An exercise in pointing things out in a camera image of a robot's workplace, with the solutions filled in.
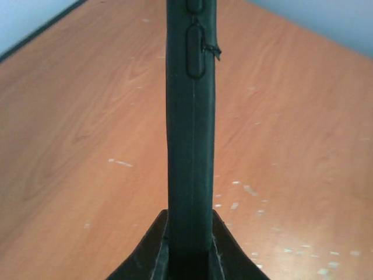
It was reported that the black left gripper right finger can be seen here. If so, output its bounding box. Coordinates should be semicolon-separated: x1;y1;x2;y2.
208;211;268;280

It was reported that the black phone case with ring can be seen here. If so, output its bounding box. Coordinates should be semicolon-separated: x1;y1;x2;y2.
164;0;222;252

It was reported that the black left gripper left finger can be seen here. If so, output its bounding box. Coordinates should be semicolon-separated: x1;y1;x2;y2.
108;209;169;280

